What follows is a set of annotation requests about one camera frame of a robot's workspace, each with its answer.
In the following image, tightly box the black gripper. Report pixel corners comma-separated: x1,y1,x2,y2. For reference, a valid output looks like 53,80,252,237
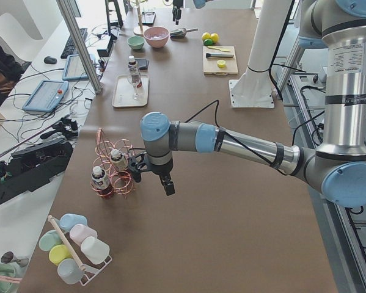
147,155,175,196

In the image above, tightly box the tea bottle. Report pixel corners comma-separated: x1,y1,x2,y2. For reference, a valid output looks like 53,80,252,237
128,56,142,90
110,149,127,171
91,166,114,199

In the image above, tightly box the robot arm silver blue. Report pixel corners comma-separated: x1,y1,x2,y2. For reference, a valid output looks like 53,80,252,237
141,1,366,208

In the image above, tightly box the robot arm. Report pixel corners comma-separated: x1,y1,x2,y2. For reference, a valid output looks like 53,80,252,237
172,0,209,25

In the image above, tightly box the tea bottle front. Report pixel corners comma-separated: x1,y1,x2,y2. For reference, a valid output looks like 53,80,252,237
91,166,114,199

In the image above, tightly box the white cup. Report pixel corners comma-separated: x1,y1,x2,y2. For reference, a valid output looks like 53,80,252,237
81,236,110,264

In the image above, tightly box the pink cup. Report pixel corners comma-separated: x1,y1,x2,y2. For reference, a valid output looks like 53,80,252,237
69,224,98,246

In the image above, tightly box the beige serving tray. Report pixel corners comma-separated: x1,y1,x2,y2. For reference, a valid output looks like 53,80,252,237
112,73,149,108

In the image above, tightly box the blue cup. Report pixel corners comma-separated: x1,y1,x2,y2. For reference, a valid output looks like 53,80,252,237
59,213,88,231

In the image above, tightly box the clear wine glass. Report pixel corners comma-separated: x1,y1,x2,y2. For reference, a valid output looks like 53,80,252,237
127,74,141,100

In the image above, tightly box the white cup rack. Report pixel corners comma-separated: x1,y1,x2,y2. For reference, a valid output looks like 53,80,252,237
47,215,112,286

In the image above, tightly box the dark folded cloth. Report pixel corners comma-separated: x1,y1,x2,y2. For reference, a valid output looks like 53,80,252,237
136,59,150,71

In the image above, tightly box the wooden cutting board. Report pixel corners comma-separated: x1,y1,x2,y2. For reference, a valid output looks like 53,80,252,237
203,46,238,76

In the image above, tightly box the green cup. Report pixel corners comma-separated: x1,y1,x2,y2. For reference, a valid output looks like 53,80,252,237
38,230,62,251

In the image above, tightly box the yellow cup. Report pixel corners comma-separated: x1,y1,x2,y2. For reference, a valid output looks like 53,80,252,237
48,244,71,266

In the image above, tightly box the grey cup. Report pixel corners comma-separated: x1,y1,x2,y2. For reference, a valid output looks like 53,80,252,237
57,258,84,284

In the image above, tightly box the half lemon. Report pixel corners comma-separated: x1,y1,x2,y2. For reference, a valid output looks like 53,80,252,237
217,59,226,68

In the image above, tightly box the metal muddler tool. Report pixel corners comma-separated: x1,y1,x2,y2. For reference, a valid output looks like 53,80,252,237
205,52,234,59

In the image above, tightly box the yellow peeler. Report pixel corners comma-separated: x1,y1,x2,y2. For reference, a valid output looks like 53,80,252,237
207,46,230,52

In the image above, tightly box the green bowl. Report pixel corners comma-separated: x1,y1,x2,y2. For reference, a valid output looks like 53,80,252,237
127,35,145,50

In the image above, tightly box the blue teach pendant far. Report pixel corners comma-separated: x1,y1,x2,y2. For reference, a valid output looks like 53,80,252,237
62,54,88,82

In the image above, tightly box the blue teach pendant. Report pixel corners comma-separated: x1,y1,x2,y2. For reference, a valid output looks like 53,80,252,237
22,80,69,113
62,54,88,82

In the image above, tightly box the pink bowl with ice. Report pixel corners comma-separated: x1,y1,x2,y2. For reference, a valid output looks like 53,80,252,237
144,26,169,48

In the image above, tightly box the blue teach pendant near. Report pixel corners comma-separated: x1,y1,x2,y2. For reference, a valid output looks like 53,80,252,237
22,80,69,113

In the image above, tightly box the metal scoop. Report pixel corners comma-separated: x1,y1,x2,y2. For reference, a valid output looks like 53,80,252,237
170,28,199,38

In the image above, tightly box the yellow lemon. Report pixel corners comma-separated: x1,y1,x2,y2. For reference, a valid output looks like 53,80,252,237
202,32,211,42

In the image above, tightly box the wooden glass stand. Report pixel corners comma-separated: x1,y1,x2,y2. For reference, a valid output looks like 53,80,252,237
130,0,150,37

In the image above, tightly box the black keyboard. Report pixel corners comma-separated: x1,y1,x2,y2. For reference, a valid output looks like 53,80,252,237
60,28,87,59

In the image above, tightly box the black tray with glasses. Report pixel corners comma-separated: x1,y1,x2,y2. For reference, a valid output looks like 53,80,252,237
141,12,156,26

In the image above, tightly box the black mouse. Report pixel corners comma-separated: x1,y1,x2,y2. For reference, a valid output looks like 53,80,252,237
43,56,57,65

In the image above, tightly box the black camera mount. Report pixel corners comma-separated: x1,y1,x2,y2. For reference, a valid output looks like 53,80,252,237
127,153,150,183

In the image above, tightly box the copper wire bottle basket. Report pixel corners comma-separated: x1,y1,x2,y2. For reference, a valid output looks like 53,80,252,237
93,128,135,199

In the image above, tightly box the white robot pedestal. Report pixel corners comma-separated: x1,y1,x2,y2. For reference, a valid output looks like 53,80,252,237
229,0,294,109

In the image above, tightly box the aluminium frame post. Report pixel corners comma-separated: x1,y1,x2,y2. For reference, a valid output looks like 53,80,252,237
56,0,102,95

